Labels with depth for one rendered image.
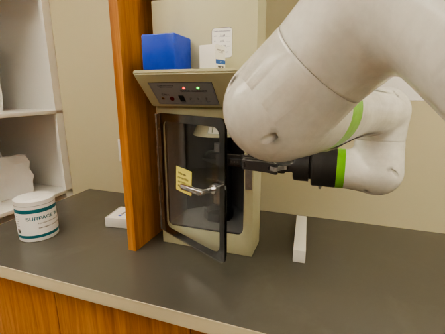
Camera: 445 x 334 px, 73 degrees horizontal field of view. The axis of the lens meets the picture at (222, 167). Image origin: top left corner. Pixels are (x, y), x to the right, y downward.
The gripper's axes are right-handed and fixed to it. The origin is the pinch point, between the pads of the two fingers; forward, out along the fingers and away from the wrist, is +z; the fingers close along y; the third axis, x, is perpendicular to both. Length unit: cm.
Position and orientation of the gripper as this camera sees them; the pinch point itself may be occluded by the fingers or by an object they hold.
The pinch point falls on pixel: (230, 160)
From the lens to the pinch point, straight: 79.3
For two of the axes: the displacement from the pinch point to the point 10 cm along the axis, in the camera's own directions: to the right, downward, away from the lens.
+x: 0.0, 9.7, 2.4
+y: -3.3, 2.3, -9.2
